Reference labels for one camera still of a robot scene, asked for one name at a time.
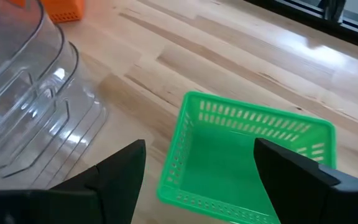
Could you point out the clear plastic shelf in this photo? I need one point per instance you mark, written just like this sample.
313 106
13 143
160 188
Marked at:
26 93

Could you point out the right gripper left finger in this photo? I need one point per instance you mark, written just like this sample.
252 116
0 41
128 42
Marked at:
104 199

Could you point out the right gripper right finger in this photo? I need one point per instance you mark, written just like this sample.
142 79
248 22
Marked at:
306 196

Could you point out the green plastic basket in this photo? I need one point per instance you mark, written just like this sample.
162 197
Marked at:
222 161

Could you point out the red plastic basket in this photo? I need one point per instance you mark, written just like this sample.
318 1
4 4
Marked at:
64 9

